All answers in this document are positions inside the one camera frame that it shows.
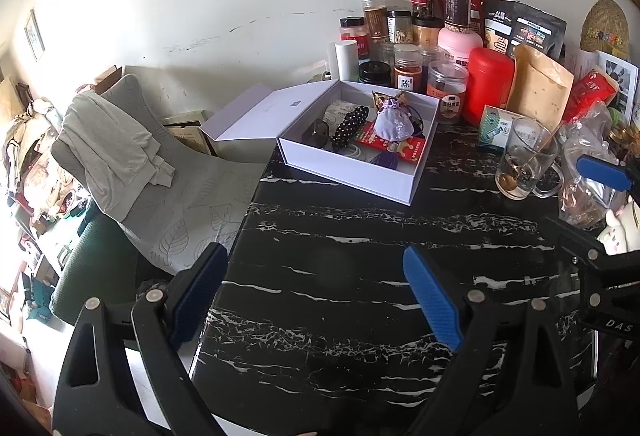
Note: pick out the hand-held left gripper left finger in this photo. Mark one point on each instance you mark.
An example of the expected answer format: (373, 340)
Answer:
(200, 291)

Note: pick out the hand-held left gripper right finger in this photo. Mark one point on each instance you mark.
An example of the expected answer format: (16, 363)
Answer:
(432, 296)

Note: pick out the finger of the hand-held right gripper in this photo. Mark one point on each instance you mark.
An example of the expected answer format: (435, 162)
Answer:
(602, 170)
(595, 266)

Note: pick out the white gift box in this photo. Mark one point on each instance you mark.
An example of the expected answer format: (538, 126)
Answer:
(350, 176)

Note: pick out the red green snack packet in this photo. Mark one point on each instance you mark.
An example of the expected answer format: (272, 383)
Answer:
(415, 150)

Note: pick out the purple sachet with tassel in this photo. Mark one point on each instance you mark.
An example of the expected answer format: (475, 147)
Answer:
(392, 123)

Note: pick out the black charger block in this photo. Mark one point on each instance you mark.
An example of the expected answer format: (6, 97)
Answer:
(316, 133)

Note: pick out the clear plastic bag of snacks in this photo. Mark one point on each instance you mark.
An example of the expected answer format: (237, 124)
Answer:
(585, 206)

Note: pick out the white figurine cup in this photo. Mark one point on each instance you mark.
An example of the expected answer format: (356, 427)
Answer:
(620, 231)

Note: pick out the glass mug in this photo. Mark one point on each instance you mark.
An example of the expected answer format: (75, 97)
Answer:
(525, 150)

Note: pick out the red printed packet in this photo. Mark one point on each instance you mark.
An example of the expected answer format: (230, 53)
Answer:
(590, 90)

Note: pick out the metal spoon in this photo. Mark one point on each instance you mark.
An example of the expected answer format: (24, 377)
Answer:
(510, 178)

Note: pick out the grey chair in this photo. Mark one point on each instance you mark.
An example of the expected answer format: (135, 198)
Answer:
(200, 196)

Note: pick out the photo booklet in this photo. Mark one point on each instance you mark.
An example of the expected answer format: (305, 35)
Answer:
(620, 75)

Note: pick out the kraft paper bag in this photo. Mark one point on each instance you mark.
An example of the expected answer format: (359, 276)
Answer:
(540, 85)

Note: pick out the dark green chair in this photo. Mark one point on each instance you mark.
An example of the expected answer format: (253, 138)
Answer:
(95, 261)

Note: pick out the white printed paper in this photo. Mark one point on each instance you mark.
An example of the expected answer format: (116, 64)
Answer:
(582, 63)

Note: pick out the green white small box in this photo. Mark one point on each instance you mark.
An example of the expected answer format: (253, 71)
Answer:
(495, 125)

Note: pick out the red canister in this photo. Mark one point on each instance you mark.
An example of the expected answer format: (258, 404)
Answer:
(487, 85)

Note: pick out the cream framed panel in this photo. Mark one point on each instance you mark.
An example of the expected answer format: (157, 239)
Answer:
(187, 133)

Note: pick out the black printed pouch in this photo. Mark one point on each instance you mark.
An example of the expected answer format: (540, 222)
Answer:
(530, 25)

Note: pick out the clear-lidded jar with red label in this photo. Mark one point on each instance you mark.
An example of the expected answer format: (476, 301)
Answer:
(447, 90)

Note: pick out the pink bottle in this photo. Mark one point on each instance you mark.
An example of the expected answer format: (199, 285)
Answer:
(457, 45)

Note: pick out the red snack pouch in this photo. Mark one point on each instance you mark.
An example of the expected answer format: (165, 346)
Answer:
(482, 5)

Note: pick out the gold red foil snack packet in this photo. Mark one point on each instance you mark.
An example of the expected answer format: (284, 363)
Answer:
(382, 96)

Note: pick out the empty clear jar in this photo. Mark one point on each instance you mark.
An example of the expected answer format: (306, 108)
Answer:
(432, 55)

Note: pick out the white patterned packet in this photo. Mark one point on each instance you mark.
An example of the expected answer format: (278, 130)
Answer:
(337, 110)

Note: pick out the spice jar with orange contents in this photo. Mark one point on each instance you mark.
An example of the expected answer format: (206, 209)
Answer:
(407, 75)

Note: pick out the pile of household clutter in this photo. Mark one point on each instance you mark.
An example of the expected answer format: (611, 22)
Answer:
(30, 155)

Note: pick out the tall jar with dark label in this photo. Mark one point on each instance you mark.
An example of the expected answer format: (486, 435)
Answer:
(457, 8)

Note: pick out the black-lidded jar of golden powder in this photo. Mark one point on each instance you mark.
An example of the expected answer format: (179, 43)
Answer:
(427, 35)

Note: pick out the wide black-lidded jar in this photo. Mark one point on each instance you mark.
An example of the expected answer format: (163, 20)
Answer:
(375, 71)

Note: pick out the black-lidded jar of nuts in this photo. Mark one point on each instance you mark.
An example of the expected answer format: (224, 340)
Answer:
(400, 30)

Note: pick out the small white-lidded jar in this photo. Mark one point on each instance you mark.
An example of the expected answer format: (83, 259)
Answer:
(386, 53)

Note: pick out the white cylinder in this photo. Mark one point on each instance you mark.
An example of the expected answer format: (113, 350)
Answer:
(346, 60)

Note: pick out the black-lidded jar with red label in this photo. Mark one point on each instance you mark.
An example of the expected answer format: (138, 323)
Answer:
(354, 40)

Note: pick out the jar with brown contents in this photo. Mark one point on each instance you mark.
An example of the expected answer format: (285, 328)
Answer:
(376, 20)

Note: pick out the woven wall basket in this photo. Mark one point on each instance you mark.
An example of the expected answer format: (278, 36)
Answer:
(605, 25)

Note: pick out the small wall picture frame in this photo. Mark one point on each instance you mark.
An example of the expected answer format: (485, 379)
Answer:
(35, 35)

